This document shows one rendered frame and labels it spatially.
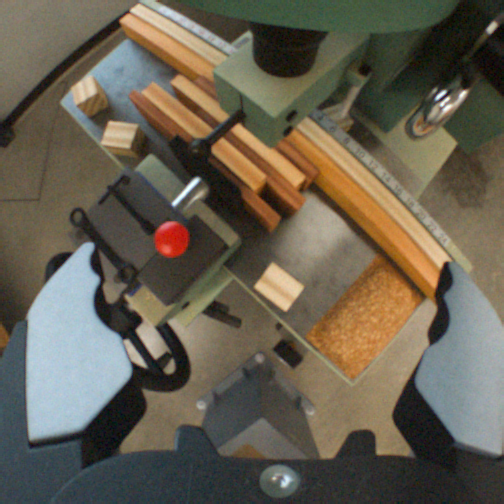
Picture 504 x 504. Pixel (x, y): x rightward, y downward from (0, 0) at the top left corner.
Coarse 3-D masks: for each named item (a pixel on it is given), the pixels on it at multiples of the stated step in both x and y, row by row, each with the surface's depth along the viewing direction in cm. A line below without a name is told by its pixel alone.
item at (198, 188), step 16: (176, 144) 30; (192, 160) 30; (192, 176) 38; (208, 176) 30; (224, 176) 30; (192, 192) 33; (208, 192) 34; (224, 192) 30; (240, 192) 30; (176, 208) 33; (240, 208) 36
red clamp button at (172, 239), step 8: (168, 224) 27; (176, 224) 27; (160, 232) 27; (168, 232) 27; (176, 232) 27; (184, 232) 27; (160, 240) 27; (168, 240) 27; (176, 240) 27; (184, 240) 27; (160, 248) 27; (168, 248) 27; (176, 248) 27; (184, 248) 27; (168, 256) 27; (176, 256) 27
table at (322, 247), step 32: (128, 64) 41; (160, 64) 41; (96, 128) 41; (128, 160) 40; (160, 160) 40; (320, 192) 39; (256, 224) 39; (288, 224) 39; (320, 224) 39; (352, 224) 39; (256, 256) 39; (288, 256) 39; (320, 256) 39; (352, 256) 39; (384, 256) 39; (320, 288) 39; (416, 288) 38; (192, 320) 42; (288, 320) 38; (320, 352) 38; (352, 384) 38
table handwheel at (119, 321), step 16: (64, 256) 44; (48, 272) 38; (112, 304) 46; (128, 304) 46; (112, 320) 45; (128, 320) 45; (128, 336) 45; (176, 336) 57; (144, 352) 44; (176, 352) 53; (144, 368) 37; (160, 368) 42; (176, 368) 48; (144, 384) 37; (160, 384) 38; (176, 384) 42
